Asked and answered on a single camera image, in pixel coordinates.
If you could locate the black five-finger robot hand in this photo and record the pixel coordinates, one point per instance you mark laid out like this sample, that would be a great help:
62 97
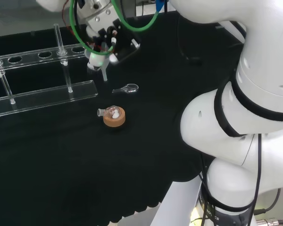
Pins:
113 38

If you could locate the clear glass weighing funnel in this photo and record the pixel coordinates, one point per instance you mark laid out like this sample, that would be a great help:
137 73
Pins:
128 88

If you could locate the clear acrylic funnel stand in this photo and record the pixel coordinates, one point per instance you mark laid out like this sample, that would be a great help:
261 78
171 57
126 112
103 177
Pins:
47 94

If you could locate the clear round-bottom flask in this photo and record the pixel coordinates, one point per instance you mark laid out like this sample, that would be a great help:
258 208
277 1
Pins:
110 111

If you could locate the black bench cloth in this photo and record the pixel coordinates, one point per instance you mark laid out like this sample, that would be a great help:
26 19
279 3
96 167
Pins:
89 150

